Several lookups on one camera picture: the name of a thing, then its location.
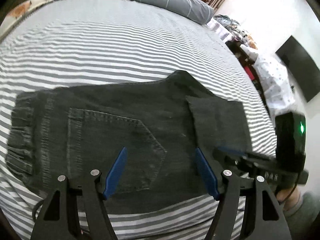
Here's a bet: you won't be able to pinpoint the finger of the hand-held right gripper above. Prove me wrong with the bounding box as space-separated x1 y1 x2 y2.
224 156 266 179
212 146 277 165

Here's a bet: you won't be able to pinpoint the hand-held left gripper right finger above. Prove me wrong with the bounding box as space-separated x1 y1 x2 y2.
194 147 293 240

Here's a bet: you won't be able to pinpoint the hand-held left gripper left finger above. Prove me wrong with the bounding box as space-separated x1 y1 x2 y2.
30 146 128 240

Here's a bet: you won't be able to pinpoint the dark grey denim pants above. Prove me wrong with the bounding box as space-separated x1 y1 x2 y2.
6 70 253 213

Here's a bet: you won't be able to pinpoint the white dotted cloth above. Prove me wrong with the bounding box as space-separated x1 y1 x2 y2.
241 46 297 117

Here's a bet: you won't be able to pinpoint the black television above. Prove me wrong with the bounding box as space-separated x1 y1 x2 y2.
275 35 320 103

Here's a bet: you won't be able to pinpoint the red box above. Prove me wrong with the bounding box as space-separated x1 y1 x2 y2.
244 65 255 80

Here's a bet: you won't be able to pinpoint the pile of patterned clothes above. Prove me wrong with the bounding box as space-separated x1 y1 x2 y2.
212 14 258 49

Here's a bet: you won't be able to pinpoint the grey white striped bed sheet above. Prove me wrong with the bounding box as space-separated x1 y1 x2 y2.
0 0 278 240

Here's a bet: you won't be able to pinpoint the pale lavender cloth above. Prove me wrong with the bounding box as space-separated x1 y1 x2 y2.
206 17 230 42

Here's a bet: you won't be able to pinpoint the floral pillow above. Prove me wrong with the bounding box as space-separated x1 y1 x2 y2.
0 0 54 41

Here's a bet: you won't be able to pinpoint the black cable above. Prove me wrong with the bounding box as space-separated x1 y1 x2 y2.
32 199 44 222

